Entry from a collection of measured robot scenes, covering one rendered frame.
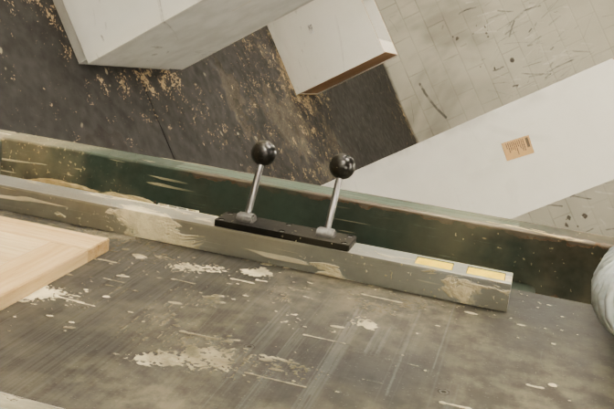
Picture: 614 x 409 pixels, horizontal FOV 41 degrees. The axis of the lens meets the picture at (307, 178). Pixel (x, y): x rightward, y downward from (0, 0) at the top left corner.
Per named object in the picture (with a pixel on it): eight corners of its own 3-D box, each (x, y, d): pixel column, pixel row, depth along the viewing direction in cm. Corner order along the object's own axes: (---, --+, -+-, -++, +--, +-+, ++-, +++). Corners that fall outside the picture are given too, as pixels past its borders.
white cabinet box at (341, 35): (287, 27, 652) (368, -15, 627) (316, 95, 649) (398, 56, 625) (266, 23, 609) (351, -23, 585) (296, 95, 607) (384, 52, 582)
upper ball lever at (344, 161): (313, 243, 118) (334, 156, 122) (339, 248, 117) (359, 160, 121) (308, 236, 115) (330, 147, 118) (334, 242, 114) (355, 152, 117)
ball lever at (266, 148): (235, 227, 121) (258, 143, 125) (259, 233, 120) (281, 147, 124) (227, 221, 118) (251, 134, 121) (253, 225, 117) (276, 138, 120)
